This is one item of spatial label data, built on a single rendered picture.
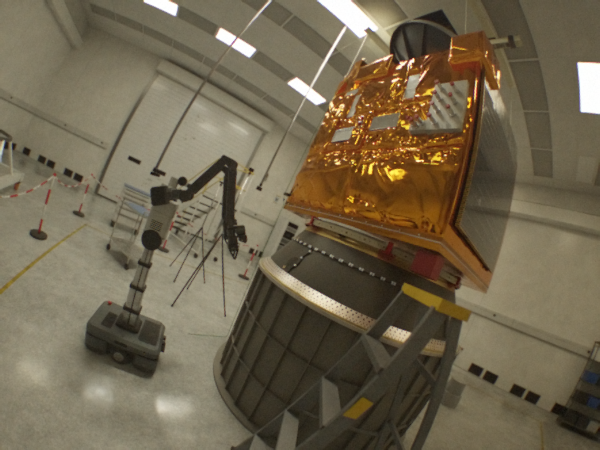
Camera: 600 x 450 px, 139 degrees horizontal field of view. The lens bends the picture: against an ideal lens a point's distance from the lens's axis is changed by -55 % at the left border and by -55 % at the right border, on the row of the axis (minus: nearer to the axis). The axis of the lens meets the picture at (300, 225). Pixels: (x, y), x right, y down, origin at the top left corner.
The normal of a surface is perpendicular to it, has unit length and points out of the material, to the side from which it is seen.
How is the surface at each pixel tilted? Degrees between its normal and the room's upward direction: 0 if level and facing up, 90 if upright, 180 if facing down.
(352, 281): 62
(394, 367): 87
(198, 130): 90
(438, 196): 89
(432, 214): 91
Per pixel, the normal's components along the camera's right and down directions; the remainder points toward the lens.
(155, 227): 0.29, 0.27
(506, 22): -0.40, 0.91
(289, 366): -0.49, -0.25
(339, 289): -0.21, -0.64
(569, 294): -0.76, -0.36
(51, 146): 0.51, 0.18
